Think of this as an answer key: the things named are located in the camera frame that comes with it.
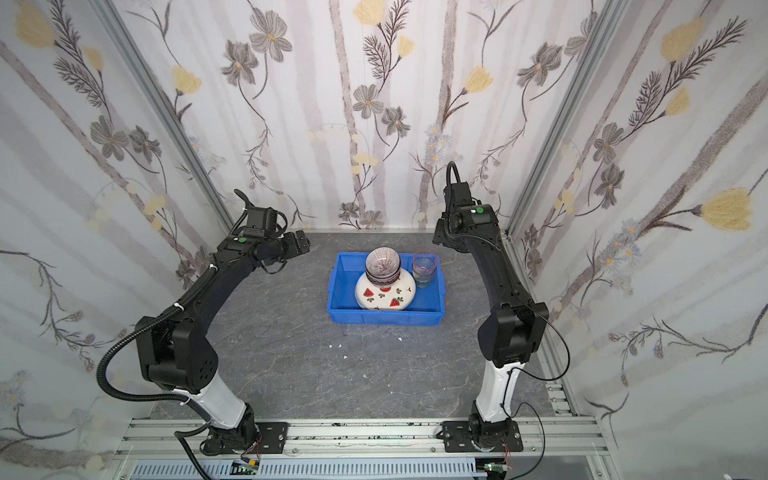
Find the pink glass cup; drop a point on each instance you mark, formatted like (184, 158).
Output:
(425, 258)

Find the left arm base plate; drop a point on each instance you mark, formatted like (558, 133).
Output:
(260, 437)

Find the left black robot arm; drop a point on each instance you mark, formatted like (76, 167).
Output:
(174, 352)

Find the aluminium rail frame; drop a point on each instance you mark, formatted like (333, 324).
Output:
(564, 445)

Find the blue plastic bin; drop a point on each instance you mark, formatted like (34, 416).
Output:
(427, 309)

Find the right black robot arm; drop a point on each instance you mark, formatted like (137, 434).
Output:
(512, 332)

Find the watermelon pattern plate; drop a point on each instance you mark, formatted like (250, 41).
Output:
(392, 297)

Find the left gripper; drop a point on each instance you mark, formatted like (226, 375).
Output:
(300, 243)

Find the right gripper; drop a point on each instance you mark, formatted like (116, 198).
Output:
(444, 233)

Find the blue white striped bowl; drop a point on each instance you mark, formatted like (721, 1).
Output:
(383, 266)

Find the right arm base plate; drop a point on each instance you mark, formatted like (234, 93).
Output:
(476, 436)

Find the white slotted cable duct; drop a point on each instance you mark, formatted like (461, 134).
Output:
(375, 468)

